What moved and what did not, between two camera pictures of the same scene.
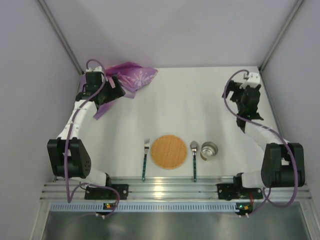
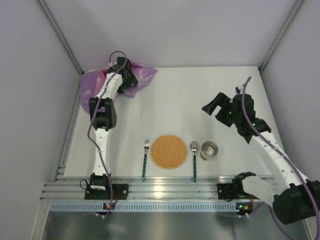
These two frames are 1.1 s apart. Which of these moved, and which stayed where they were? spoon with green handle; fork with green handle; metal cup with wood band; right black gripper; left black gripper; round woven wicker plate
Moved: left black gripper; right black gripper
Stayed: fork with green handle; metal cup with wood band; spoon with green handle; round woven wicker plate
